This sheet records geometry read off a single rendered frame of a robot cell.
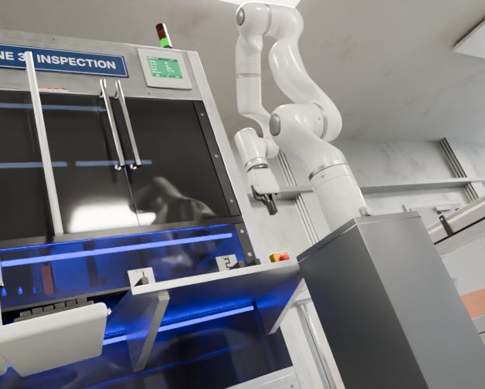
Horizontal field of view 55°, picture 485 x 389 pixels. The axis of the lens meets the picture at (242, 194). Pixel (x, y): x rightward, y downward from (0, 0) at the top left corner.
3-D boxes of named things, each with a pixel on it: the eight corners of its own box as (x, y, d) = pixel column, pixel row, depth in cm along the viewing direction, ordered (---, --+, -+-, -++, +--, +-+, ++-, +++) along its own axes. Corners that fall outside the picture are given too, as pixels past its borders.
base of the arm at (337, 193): (402, 215, 125) (374, 157, 132) (354, 221, 114) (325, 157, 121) (356, 243, 139) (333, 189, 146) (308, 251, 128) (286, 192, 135)
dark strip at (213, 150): (246, 265, 180) (192, 101, 210) (256, 264, 183) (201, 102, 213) (248, 265, 179) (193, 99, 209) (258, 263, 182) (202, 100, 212)
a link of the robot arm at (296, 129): (357, 162, 131) (326, 95, 140) (304, 167, 122) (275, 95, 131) (334, 183, 141) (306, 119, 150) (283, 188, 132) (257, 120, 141)
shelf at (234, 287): (91, 342, 148) (90, 336, 148) (269, 301, 186) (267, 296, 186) (133, 295, 112) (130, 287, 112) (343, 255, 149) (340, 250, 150)
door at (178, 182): (140, 227, 168) (107, 97, 190) (239, 217, 191) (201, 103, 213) (140, 226, 168) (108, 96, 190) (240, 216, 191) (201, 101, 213)
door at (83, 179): (-7, 242, 143) (-25, 90, 165) (138, 227, 168) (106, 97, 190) (-7, 241, 142) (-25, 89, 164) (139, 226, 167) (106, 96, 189)
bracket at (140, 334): (133, 372, 141) (123, 329, 146) (142, 369, 143) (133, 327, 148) (170, 346, 116) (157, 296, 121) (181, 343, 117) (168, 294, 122)
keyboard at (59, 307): (35, 360, 117) (33, 350, 118) (92, 344, 122) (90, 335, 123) (13, 325, 83) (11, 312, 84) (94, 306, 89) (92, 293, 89)
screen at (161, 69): (147, 87, 200) (136, 50, 208) (191, 90, 212) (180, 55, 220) (147, 85, 200) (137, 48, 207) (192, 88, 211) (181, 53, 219)
